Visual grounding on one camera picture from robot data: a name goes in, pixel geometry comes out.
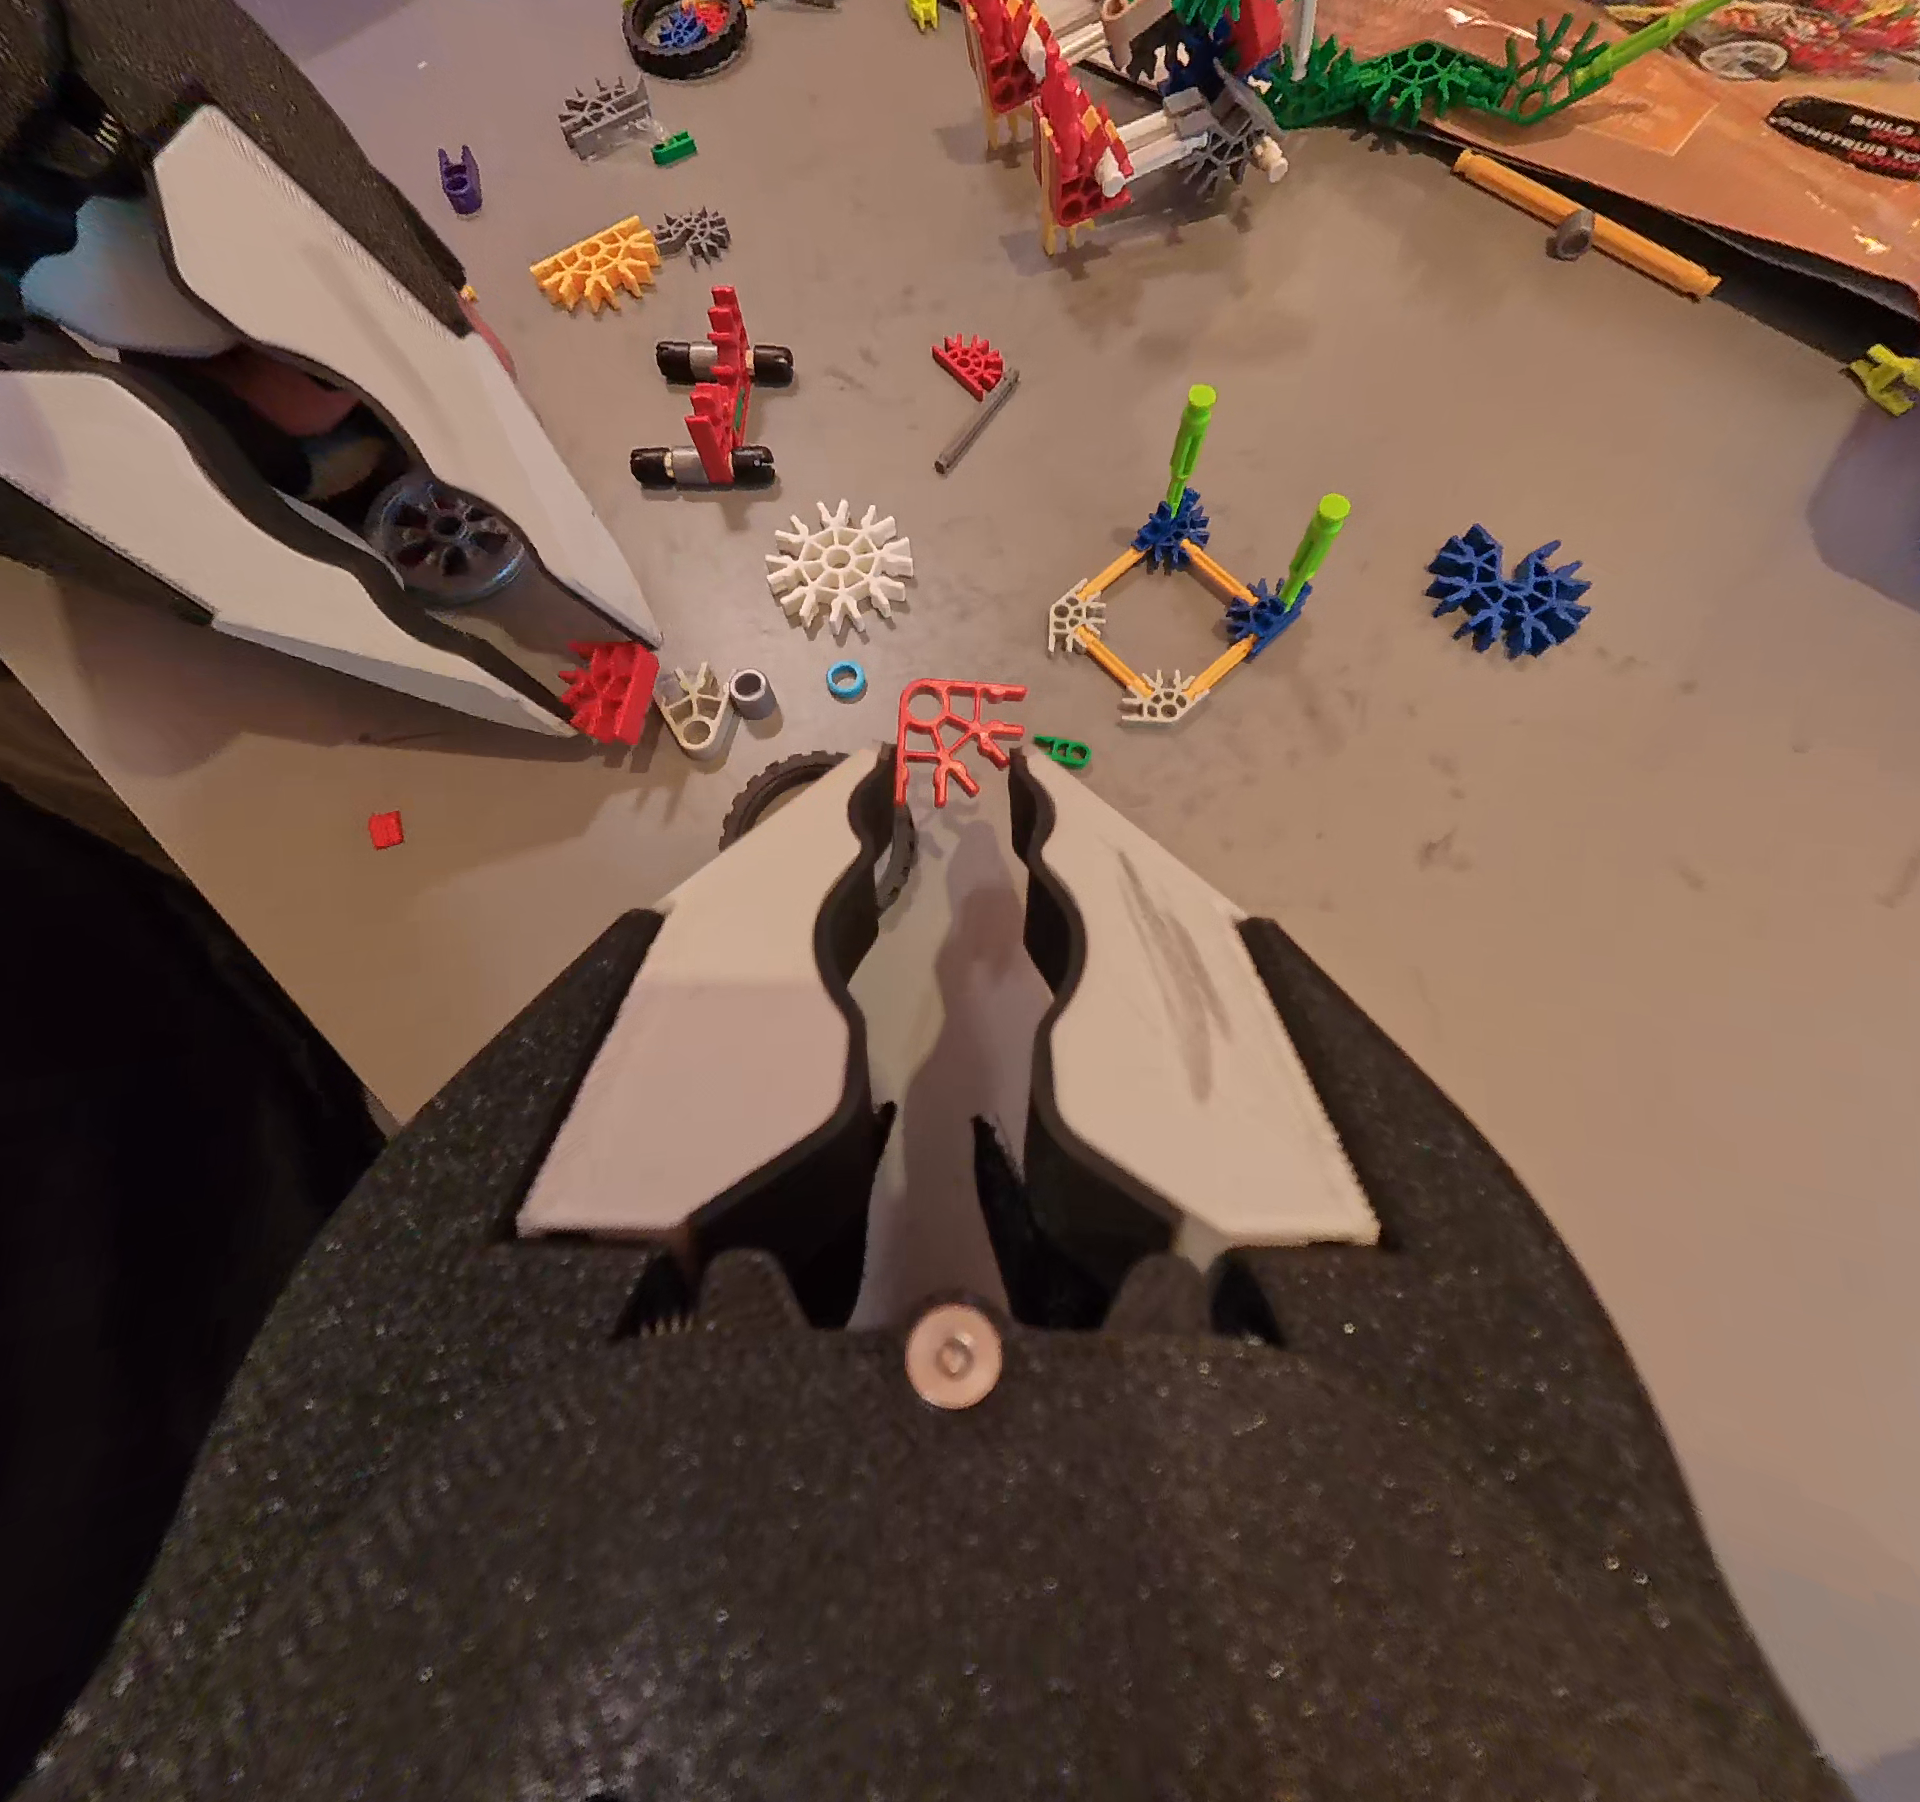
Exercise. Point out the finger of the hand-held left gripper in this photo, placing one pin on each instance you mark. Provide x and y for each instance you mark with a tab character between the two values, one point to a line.
181	513
390	317

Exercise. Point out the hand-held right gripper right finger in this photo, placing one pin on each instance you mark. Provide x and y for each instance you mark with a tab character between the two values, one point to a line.
1201	1067

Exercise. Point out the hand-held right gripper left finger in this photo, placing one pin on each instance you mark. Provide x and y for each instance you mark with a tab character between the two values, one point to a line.
691	1067

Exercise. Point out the silver toy wheel hub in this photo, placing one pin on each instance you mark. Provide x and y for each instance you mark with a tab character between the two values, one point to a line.
451	542

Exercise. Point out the purple toy clip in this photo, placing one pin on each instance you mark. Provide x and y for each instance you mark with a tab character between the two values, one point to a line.
462	181

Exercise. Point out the yellow toy connector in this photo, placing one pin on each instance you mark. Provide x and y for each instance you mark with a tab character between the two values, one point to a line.
597	267

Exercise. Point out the black toy tyre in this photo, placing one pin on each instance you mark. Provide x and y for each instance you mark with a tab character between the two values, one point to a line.
757	788

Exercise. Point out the small dark grey connector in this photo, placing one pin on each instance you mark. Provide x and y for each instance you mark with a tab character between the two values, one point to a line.
694	233

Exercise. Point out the small green toy piece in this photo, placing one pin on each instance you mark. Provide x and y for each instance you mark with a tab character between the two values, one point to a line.
675	151

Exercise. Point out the red toy axle assembly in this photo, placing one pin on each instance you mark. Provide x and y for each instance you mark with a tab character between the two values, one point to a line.
722	385

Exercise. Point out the green toy clip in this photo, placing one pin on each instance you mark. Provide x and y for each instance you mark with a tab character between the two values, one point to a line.
1062	752

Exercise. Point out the light grey toy connector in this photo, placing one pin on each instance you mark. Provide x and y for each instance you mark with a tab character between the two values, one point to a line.
694	712

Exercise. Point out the small red toy clip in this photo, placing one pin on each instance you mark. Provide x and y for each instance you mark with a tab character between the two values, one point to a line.
388	829

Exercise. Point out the black tyre with colourful hub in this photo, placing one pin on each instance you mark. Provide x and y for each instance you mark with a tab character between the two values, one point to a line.
640	31

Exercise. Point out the grey toy spacer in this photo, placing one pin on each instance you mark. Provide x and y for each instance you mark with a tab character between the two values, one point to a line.
754	696

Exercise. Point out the white snowflake toy connector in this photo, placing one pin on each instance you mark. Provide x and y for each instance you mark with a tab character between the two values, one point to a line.
839	569

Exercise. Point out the blue double toy connector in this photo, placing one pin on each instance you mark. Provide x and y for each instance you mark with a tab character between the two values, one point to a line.
1509	595

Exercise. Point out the small red toy connector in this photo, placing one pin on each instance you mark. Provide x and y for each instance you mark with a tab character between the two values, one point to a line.
972	366

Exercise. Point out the grey toy rod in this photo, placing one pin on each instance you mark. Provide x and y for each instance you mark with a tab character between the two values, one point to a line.
977	425

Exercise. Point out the small grey toy connector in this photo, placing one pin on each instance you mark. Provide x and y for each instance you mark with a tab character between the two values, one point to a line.
1577	233

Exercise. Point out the long yellow toy rod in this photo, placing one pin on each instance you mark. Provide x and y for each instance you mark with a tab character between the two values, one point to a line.
1650	253

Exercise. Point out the printed toy package bag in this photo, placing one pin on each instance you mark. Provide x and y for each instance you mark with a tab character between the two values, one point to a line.
1830	31

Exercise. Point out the square toy rod frame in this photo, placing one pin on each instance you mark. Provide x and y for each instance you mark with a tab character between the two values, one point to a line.
1170	533

